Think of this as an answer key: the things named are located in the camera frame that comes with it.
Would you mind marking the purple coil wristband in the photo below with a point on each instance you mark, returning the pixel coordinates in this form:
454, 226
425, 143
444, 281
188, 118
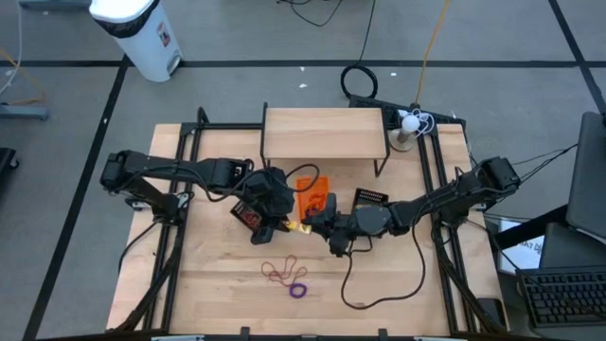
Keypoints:
298, 284

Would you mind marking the blue coil wristband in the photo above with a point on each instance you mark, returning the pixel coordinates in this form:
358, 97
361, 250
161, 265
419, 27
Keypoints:
308, 214

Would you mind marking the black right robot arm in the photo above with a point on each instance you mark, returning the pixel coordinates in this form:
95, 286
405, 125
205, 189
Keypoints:
435, 201

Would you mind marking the black plastic basket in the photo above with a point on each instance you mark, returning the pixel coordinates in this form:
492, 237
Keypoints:
371, 195
246, 215

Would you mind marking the yellow crayon pack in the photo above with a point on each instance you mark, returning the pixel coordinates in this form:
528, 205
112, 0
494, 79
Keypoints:
300, 228

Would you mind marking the red rubber band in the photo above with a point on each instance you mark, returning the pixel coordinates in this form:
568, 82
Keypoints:
277, 274
296, 274
250, 218

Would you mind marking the white paper sheet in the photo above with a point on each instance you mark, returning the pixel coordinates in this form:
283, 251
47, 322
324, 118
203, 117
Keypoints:
525, 258

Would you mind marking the white globe desk lamp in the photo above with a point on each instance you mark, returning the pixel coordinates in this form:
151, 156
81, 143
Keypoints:
410, 124

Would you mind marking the grey floor bar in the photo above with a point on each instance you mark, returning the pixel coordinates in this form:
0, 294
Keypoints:
23, 113

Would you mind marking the white trash bin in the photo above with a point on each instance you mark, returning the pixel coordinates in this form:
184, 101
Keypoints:
142, 42

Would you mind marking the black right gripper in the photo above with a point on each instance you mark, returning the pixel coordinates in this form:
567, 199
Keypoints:
341, 225

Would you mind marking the orange plastic basket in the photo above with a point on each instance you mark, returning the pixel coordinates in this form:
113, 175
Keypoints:
305, 189

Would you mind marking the wooden shelf riser black legs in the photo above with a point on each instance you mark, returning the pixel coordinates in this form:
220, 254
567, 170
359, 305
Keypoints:
324, 132

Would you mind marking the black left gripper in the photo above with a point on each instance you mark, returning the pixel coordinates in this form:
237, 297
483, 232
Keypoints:
267, 194

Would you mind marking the black phone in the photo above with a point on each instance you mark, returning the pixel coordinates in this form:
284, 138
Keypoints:
492, 312

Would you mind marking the grey monitor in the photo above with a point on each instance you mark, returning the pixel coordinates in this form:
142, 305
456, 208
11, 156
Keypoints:
589, 180

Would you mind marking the black keyboard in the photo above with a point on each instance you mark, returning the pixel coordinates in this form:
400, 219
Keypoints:
563, 298

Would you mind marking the black power strip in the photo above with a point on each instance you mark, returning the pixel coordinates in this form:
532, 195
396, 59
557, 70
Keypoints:
369, 102

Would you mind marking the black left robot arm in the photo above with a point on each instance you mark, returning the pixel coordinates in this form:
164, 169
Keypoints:
156, 166

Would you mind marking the red item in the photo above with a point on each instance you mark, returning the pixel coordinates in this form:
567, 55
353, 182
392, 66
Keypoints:
318, 196

